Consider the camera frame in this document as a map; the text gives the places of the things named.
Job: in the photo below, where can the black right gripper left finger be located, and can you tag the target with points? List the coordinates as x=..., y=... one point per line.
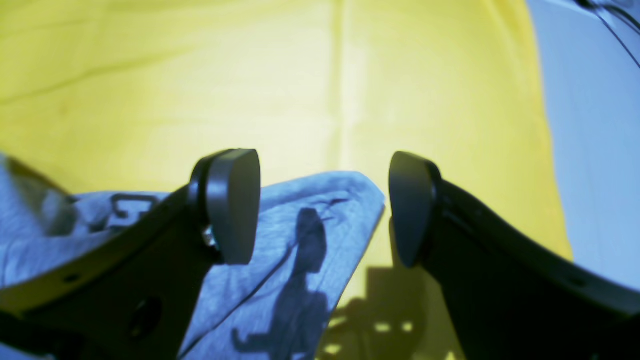
x=134, y=297

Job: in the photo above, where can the grey t-shirt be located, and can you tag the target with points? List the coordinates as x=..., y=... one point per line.
x=311, y=235

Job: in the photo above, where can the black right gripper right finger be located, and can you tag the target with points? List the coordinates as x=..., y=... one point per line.
x=508, y=297

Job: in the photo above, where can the yellow tablecloth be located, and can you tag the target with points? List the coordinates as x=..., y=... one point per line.
x=126, y=95

